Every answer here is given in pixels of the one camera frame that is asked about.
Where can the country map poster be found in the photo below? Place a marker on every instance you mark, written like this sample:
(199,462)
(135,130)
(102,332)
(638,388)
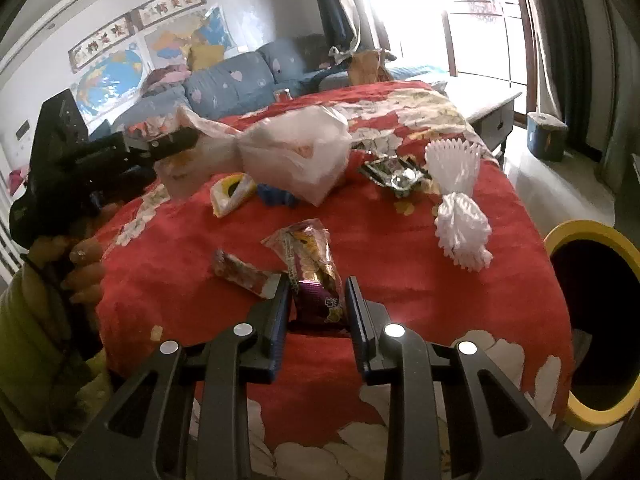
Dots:
(170,40)

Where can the person's left hand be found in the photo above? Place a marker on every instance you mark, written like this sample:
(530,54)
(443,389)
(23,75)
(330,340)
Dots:
(82,260)

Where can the blue sofa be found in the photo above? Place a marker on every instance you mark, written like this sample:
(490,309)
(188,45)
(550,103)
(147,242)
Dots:
(225,80)

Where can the person's left forearm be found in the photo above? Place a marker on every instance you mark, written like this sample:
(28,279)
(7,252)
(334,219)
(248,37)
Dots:
(40,360)

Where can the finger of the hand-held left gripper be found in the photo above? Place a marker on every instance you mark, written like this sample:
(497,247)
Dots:
(172,142)

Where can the dark blue curtain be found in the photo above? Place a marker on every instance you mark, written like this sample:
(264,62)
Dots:
(332,0)

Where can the white cloth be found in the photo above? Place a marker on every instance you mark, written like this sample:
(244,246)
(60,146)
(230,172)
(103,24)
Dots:
(341,53)

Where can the white radiator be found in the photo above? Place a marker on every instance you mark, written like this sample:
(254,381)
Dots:
(7,240)

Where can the yellow cushion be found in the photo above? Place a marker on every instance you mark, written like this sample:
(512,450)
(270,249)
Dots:
(206,56)

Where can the dark grey curtain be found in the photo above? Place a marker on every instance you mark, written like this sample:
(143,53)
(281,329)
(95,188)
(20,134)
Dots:
(570,60)

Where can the white foam net sleeve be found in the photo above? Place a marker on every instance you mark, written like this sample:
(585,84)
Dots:
(460,220)

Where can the yellow-rimmed trash bin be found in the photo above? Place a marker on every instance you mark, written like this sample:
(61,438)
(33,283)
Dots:
(575,230)

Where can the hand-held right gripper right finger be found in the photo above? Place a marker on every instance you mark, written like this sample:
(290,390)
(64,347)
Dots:
(356,325)

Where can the brown paper bag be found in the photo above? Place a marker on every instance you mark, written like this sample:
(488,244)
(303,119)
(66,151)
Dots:
(367,67)

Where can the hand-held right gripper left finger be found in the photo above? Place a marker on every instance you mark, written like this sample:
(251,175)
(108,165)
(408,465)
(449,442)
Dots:
(280,330)

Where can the orange snack wrapper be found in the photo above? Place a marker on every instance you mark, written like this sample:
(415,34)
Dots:
(240,272)

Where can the calligraphy scroll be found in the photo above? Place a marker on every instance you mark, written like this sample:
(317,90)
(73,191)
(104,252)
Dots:
(170,5)
(100,42)

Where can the world map poster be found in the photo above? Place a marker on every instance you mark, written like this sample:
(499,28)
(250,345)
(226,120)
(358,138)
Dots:
(107,75)

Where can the dark foil snack wrapper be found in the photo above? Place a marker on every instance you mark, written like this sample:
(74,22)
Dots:
(395,175)

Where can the blue storage box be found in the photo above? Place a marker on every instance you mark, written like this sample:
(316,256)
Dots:
(547,137)

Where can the pink cloth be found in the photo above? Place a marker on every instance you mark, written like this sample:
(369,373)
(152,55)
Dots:
(167,77)

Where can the blue cloth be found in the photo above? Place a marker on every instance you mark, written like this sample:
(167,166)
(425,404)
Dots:
(272,196)

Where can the yellow packet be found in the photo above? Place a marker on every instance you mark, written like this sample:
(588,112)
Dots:
(227,200)

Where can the grey table with drawer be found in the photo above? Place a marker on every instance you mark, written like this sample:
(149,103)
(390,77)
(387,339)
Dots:
(492,120)

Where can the white plastic bag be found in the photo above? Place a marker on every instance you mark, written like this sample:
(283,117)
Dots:
(290,155)

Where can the red floral blanket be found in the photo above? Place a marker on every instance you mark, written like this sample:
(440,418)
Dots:
(400,270)

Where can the window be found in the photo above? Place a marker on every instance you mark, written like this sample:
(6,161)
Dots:
(450,10)

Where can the purple snack packet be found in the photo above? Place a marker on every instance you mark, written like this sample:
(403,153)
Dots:
(310,260)

